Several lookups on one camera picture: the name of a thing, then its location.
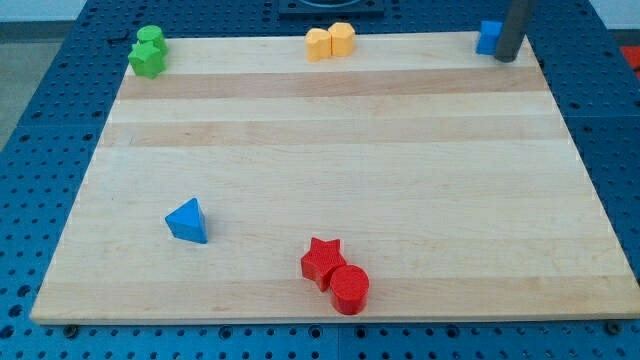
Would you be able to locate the blue triangle block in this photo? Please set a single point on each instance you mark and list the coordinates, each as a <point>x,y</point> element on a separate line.
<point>188,222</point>

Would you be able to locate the yellow hexagon block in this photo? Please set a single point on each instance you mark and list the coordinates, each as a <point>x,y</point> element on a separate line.
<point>342,39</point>

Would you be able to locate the red star block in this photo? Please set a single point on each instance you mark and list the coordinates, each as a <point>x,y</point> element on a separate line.
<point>322,259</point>

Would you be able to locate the red cylinder block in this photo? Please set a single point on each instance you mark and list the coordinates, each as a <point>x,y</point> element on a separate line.
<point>349,287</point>

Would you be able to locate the wooden board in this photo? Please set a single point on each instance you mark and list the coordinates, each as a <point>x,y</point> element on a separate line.
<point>451,178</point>

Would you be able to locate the yellow heart block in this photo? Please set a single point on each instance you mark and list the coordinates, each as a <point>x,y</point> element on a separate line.
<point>318,44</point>

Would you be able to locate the green star block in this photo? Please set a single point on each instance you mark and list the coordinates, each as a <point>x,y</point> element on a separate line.
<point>146,60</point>

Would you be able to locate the green cylinder block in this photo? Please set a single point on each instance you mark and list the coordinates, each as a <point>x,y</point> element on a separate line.
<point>153,34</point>

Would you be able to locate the blue cube block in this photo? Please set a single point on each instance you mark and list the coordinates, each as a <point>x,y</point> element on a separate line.
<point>489,34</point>

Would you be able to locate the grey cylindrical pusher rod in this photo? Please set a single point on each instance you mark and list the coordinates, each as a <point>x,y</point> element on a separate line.
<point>514,29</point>

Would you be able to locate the red object at right edge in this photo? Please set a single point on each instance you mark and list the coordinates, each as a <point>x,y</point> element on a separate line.
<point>632,56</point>

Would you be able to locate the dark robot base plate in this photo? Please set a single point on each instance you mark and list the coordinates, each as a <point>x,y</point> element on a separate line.
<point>294,8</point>

